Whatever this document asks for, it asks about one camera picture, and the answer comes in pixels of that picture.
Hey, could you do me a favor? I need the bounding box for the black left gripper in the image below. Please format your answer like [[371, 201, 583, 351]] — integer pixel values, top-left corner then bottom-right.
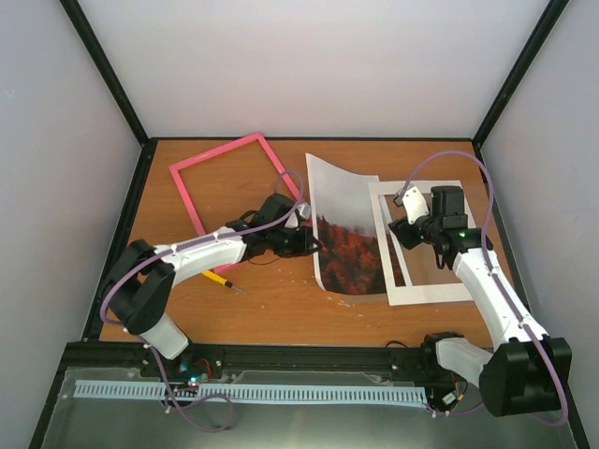
[[268, 224, 321, 257]]

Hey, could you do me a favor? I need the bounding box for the autumn forest photo print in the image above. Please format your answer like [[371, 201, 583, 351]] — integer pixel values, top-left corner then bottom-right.
[[306, 153, 386, 297]]

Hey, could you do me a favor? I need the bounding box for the pink picture frame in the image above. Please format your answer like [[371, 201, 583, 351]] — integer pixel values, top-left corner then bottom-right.
[[168, 131, 314, 275]]

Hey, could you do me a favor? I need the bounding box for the yellow handled screwdriver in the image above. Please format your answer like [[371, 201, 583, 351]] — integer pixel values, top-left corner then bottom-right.
[[202, 270, 245, 295]]

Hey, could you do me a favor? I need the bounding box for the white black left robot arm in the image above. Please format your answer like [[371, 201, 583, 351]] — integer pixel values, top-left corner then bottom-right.
[[99, 193, 322, 377]]

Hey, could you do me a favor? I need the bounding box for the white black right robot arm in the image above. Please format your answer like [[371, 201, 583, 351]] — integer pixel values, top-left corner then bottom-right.
[[388, 185, 572, 426]]

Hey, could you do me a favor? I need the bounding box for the left controller board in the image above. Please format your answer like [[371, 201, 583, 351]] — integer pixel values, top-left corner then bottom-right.
[[164, 355, 212, 393]]

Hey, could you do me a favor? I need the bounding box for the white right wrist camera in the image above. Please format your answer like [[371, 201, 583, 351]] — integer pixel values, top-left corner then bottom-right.
[[394, 184, 429, 225]]

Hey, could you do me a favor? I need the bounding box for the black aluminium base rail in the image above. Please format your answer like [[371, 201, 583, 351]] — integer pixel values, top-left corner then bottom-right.
[[59, 341, 450, 386]]

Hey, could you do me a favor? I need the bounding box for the right connector with wires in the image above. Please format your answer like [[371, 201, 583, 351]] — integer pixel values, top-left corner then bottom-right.
[[441, 371, 470, 410]]

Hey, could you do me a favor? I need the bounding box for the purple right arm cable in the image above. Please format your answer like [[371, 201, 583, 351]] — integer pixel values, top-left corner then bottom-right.
[[397, 149, 570, 427]]

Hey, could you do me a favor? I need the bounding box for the black enclosure post right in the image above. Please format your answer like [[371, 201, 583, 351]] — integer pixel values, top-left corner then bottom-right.
[[472, 0, 569, 151]]

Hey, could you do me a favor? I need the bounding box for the black enclosure post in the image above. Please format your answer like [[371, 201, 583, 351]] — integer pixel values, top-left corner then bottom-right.
[[472, 0, 569, 151], [59, 0, 150, 147]]

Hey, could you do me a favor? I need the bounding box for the light blue cable duct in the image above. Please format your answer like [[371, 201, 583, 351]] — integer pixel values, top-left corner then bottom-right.
[[72, 380, 427, 409]]

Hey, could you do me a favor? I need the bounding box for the metal base plate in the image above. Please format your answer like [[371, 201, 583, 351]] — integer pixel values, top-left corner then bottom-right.
[[39, 372, 576, 448]]

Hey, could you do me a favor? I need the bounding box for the black enclosure post left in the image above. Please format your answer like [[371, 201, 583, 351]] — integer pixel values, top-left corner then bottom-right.
[[59, 0, 150, 147]]

